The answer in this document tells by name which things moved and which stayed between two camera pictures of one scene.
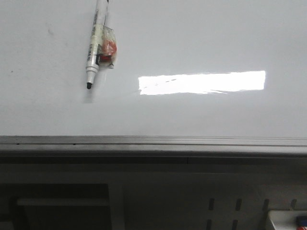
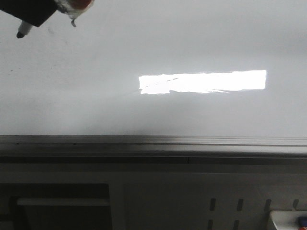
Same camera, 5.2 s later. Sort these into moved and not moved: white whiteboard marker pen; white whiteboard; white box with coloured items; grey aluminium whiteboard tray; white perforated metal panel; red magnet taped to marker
Moved: red magnet taped to marker; white whiteboard marker pen
Not moved: white perforated metal panel; white box with coloured items; grey aluminium whiteboard tray; white whiteboard
